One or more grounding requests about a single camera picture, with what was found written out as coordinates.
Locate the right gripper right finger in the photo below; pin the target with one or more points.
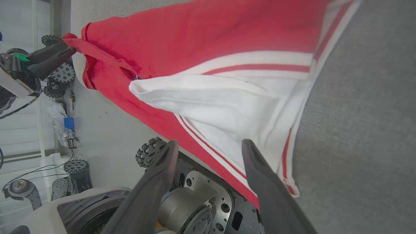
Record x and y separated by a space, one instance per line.
276 208

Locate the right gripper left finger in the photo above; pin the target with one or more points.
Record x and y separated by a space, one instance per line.
146 201

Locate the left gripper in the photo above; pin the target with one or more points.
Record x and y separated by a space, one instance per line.
19 78

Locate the red white printed shirt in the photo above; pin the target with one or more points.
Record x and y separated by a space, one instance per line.
195 35

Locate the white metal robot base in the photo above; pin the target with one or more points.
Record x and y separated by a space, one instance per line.
201 208

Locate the clear plastic bag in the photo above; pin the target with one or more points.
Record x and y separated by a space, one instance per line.
55 123

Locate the small blue box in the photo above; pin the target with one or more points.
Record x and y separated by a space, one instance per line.
69 123

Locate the white foam block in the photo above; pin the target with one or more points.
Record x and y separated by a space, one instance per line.
52 165

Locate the grey robot joint actuator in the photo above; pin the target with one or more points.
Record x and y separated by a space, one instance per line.
21 188

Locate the white metal rack frame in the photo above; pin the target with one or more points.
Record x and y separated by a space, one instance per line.
40 136

